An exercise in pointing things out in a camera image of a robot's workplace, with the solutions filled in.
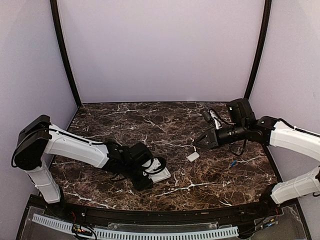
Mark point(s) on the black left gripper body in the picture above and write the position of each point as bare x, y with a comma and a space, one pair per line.
131, 170

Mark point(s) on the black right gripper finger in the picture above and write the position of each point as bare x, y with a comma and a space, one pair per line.
202, 145
205, 136

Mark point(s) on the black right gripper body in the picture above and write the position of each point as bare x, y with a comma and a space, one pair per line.
239, 133

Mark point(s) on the white battery cover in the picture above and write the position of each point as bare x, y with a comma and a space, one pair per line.
193, 156

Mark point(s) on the white remote control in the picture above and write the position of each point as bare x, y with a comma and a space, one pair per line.
163, 175

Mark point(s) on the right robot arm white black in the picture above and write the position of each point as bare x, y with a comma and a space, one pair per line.
282, 138

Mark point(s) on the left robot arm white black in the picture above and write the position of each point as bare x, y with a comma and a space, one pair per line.
41, 137

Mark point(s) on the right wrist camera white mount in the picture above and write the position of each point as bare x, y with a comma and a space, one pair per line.
211, 117

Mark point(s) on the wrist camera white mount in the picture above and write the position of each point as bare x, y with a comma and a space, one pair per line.
211, 117
157, 166

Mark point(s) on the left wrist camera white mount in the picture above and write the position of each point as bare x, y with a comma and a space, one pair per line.
157, 166

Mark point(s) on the black front rail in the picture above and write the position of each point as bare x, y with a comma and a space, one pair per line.
241, 215

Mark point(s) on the right black frame post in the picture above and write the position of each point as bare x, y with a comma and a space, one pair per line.
259, 48

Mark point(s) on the black frame post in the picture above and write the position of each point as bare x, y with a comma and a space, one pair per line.
259, 48
63, 52

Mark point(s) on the white slotted cable duct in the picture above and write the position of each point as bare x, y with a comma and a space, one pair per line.
119, 231

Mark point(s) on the left black frame post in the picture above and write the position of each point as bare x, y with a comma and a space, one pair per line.
63, 52

